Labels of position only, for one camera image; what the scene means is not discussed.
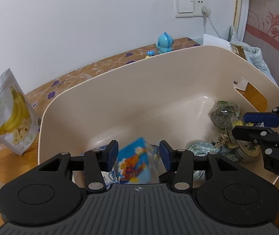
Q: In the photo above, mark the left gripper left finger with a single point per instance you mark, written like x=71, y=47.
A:
x=97, y=161

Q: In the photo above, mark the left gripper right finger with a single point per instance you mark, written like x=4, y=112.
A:
x=179, y=165

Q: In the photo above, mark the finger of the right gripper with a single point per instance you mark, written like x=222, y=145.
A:
x=257, y=135
x=269, y=119

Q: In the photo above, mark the blue orange cartoon box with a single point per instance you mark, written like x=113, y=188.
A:
x=137, y=163

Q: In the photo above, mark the green checked cloth bundle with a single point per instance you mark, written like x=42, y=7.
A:
x=203, y=148

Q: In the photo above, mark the green foil snack packet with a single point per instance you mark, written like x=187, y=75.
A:
x=223, y=112

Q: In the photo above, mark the beige plastic storage bin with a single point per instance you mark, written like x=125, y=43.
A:
x=214, y=71

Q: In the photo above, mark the light blue blanket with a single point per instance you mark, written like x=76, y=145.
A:
x=253, y=54

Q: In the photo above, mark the gold snack bag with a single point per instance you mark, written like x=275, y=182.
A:
x=238, y=50

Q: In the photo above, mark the floral table mat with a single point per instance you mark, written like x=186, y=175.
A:
x=85, y=73

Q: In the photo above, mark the banana chips pouch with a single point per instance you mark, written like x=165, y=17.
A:
x=19, y=123

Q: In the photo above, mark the white paper bag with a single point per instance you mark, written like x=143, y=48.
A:
x=209, y=40

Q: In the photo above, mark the small blue mushroom toy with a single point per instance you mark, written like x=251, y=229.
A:
x=150, y=54

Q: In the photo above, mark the blue cartoon figurine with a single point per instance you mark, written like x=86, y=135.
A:
x=164, y=43

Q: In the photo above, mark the white bed headboard frame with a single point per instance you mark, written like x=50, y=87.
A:
x=240, y=17

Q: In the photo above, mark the white wall switch socket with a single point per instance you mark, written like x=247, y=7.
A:
x=189, y=8

